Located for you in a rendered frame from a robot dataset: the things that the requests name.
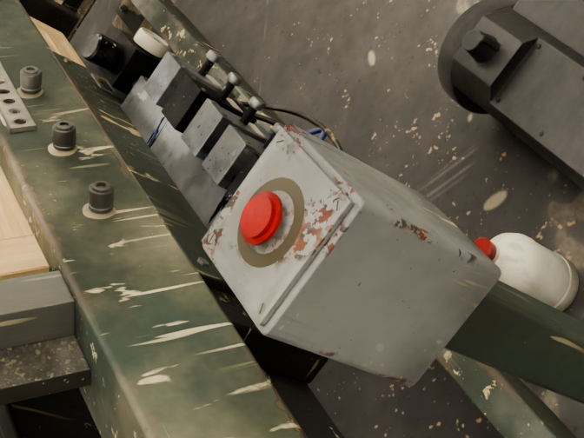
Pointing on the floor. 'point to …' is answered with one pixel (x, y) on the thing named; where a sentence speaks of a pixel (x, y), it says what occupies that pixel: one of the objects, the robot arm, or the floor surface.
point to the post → (525, 341)
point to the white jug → (533, 268)
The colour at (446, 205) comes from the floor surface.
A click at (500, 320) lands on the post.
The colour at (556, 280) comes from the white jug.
